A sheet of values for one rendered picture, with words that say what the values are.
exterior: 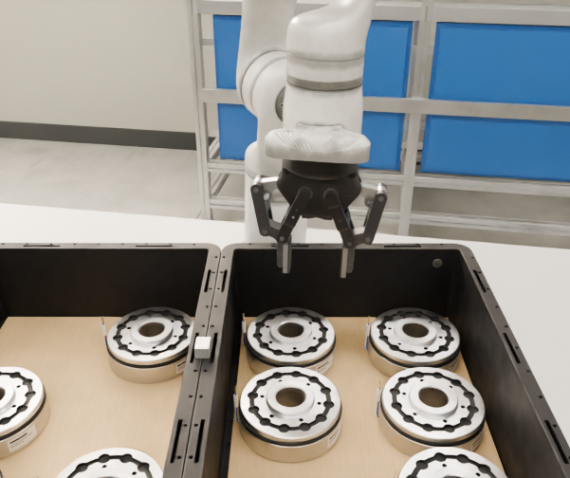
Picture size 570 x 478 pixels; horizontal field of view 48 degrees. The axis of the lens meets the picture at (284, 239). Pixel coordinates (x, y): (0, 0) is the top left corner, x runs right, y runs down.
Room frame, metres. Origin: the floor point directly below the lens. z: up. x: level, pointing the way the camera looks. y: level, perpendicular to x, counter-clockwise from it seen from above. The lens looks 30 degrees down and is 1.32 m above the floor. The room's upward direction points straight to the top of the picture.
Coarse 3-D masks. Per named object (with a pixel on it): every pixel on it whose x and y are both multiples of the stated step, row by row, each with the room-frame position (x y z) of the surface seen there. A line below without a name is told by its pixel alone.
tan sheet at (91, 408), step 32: (32, 320) 0.65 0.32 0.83; (64, 320) 0.65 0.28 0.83; (96, 320) 0.65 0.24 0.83; (0, 352) 0.59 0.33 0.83; (32, 352) 0.59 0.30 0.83; (64, 352) 0.59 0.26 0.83; (96, 352) 0.59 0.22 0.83; (64, 384) 0.54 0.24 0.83; (96, 384) 0.54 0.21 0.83; (128, 384) 0.54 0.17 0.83; (160, 384) 0.54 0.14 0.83; (64, 416) 0.49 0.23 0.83; (96, 416) 0.49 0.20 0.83; (128, 416) 0.49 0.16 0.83; (160, 416) 0.49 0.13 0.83; (32, 448) 0.45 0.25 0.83; (64, 448) 0.45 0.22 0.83; (96, 448) 0.45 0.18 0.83; (128, 448) 0.45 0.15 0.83; (160, 448) 0.45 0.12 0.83
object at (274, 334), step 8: (280, 320) 0.60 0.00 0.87; (288, 320) 0.60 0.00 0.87; (296, 320) 0.60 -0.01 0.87; (272, 328) 0.59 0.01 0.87; (280, 328) 0.60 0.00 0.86; (304, 328) 0.59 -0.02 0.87; (272, 336) 0.58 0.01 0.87; (280, 336) 0.57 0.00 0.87; (304, 336) 0.57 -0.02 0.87; (288, 344) 0.56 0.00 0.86; (296, 344) 0.56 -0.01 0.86
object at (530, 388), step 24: (216, 288) 0.58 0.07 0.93; (480, 288) 0.58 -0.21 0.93; (216, 312) 0.53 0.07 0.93; (216, 336) 0.51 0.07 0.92; (504, 336) 0.49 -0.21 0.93; (216, 360) 0.46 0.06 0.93; (528, 384) 0.43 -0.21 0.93; (192, 432) 0.37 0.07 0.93; (552, 432) 0.37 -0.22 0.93; (192, 456) 0.35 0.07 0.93; (552, 456) 0.35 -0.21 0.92
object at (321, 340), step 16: (256, 320) 0.61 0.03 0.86; (272, 320) 0.61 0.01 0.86; (304, 320) 0.61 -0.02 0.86; (320, 320) 0.61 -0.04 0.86; (256, 336) 0.58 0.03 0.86; (320, 336) 0.58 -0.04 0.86; (256, 352) 0.55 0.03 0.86; (272, 352) 0.55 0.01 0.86; (288, 352) 0.55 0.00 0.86; (304, 352) 0.55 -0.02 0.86; (320, 352) 0.55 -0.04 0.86
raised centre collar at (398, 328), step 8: (400, 320) 0.60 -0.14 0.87; (408, 320) 0.60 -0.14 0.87; (416, 320) 0.60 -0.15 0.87; (424, 320) 0.60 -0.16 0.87; (400, 328) 0.59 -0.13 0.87; (424, 328) 0.59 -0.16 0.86; (432, 328) 0.59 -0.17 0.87; (400, 336) 0.57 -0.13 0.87; (408, 336) 0.57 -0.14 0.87; (432, 336) 0.57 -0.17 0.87; (408, 344) 0.56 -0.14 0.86; (416, 344) 0.56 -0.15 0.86; (424, 344) 0.56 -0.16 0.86
